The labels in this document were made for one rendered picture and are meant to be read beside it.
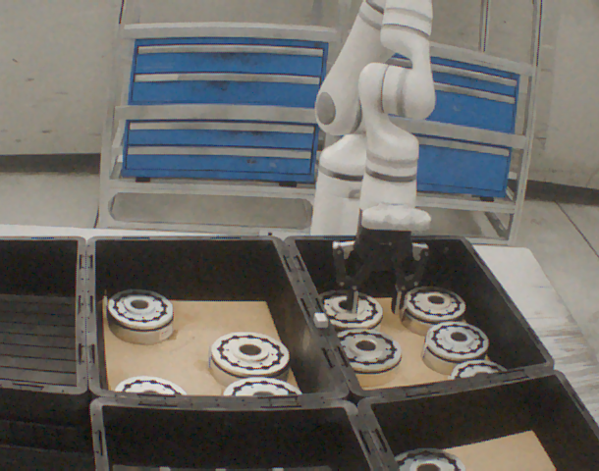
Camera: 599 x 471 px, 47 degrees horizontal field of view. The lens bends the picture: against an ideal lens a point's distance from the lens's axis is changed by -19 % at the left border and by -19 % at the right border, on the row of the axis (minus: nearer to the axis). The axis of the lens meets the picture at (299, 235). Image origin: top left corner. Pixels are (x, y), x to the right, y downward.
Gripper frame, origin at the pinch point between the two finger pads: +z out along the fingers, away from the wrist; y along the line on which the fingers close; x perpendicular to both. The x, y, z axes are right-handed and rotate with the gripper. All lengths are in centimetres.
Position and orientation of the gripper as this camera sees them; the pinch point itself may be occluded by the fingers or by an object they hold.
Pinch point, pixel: (374, 302)
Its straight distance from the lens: 117.8
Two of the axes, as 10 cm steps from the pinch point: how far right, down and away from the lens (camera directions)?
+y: -9.9, -0.3, -1.2
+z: -0.7, 9.1, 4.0
